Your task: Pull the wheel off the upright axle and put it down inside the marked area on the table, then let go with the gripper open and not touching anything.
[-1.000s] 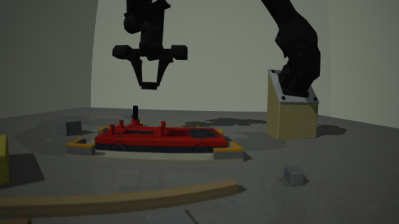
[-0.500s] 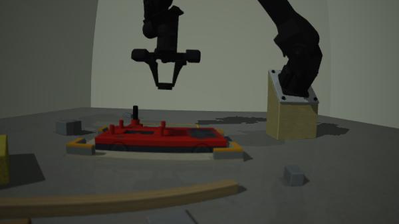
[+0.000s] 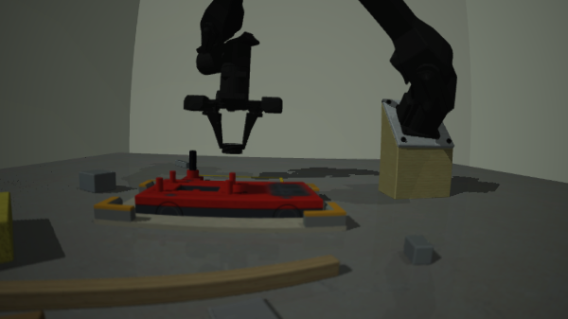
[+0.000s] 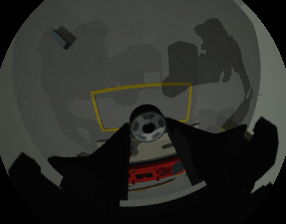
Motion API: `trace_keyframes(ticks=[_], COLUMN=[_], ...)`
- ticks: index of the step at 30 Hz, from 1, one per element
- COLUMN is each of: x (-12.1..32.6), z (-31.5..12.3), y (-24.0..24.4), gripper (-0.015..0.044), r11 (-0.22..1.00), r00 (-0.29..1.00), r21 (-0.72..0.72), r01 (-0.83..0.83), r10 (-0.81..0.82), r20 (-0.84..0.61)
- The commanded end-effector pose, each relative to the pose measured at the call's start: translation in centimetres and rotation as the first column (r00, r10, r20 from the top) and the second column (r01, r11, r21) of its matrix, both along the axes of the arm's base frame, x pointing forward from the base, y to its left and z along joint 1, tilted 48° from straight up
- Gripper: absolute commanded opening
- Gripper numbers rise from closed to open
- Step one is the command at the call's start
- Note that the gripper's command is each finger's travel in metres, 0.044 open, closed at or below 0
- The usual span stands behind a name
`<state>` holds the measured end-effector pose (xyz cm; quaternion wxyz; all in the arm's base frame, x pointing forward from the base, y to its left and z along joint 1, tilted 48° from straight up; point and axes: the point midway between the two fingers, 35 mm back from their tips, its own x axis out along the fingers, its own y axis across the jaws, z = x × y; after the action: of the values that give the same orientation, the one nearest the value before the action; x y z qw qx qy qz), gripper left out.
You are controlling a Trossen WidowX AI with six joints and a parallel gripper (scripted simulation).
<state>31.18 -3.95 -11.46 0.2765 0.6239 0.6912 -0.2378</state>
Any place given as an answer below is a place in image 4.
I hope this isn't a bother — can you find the black tyre with grey wheel rim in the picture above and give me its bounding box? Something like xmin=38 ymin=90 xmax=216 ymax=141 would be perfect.
xmin=128 ymin=104 xmax=167 ymax=143

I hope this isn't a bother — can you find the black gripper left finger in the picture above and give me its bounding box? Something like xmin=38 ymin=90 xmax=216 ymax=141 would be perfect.
xmin=47 ymin=123 xmax=131 ymax=201

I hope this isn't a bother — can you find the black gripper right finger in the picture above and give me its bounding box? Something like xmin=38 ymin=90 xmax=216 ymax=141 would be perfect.
xmin=164 ymin=117 xmax=247 ymax=186

